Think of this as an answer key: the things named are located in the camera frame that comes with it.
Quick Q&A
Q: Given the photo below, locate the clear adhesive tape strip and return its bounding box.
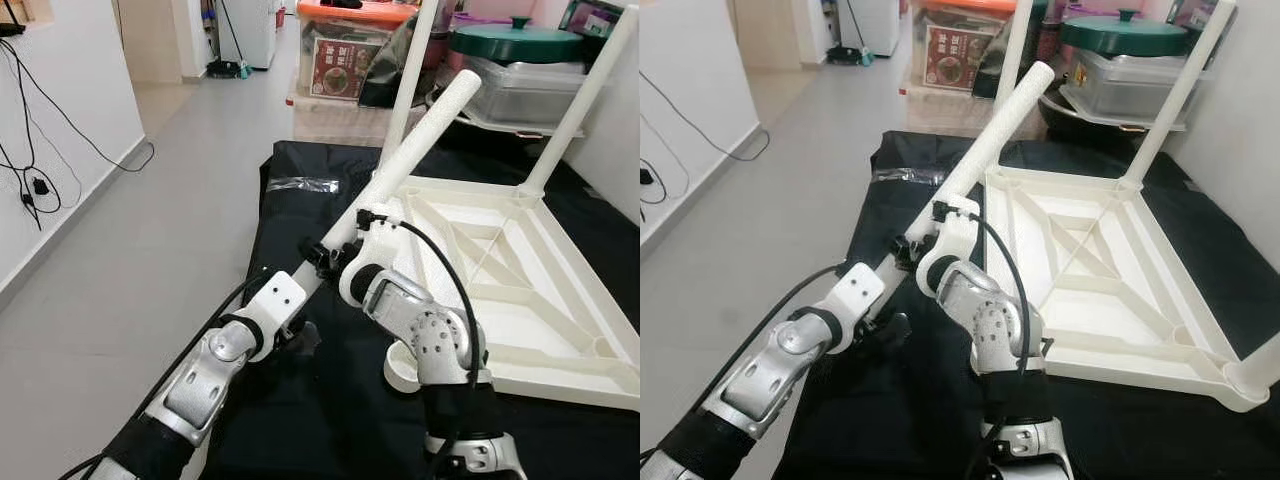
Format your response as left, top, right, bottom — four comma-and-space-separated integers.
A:
265, 175, 343, 195
872, 167, 947, 187

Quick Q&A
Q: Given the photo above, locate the clear plastic container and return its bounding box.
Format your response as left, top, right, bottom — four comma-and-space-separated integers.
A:
1060, 50, 1213, 127
455, 58, 603, 133

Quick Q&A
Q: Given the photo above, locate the pink plastic container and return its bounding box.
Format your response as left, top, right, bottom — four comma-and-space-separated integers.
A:
1062, 0, 1183, 21
452, 0, 567, 29

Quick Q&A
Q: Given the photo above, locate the white plastic children table top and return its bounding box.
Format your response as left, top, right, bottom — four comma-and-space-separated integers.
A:
985, 165, 1273, 413
383, 175, 641, 411

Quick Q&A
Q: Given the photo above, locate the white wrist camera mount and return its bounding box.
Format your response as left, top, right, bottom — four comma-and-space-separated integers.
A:
250, 270, 309, 347
915, 198, 983, 297
338, 205, 407, 306
825, 262, 887, 337

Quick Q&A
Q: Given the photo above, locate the green mop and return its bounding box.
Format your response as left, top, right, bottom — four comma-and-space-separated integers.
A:
825, 0, 873, 67
205, 0, 253, 79

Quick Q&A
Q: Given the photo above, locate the black wok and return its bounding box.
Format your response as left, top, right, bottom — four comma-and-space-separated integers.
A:
1038, 88, 1083, 131
430, 85, 473, 131

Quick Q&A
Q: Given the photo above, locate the clear storage box orange lid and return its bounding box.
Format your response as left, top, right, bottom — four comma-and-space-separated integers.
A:
910, 0, 1021, 93
297, 0, 421, 101

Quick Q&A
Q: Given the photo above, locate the dark green pot lid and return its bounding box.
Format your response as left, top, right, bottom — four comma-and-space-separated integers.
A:
450, 15, 587, 63
1060, 10, 1191, 58

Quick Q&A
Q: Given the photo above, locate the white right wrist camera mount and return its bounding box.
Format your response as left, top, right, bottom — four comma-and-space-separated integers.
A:
915, 198, 983, 297
338, 205, 407, 306

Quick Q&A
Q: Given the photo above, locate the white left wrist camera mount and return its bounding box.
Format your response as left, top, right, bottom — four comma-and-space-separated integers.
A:
825, 262, 887, 337
250, 270, 309, 347

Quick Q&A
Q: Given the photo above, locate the thin black wall cable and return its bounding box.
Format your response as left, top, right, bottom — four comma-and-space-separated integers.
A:
0, 40, 157, 177
640, 70, 771, 164

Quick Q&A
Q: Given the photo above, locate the black bag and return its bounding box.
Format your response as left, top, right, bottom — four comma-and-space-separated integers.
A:
358, 10, 451, 109
975, 10, 1061, 101

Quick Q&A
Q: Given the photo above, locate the beige patterned storage box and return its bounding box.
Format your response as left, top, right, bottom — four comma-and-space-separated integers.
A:
290, 95, 403, 147
900, 85, 1013, 137

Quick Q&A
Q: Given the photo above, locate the white appliance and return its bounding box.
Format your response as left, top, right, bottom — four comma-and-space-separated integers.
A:
838, 0, 903, 58
225, 0, 283, 71

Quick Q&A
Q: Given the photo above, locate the black power adapter cable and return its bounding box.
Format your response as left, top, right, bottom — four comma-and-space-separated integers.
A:
640, 160, 669, 207
0, 130, 63, 233

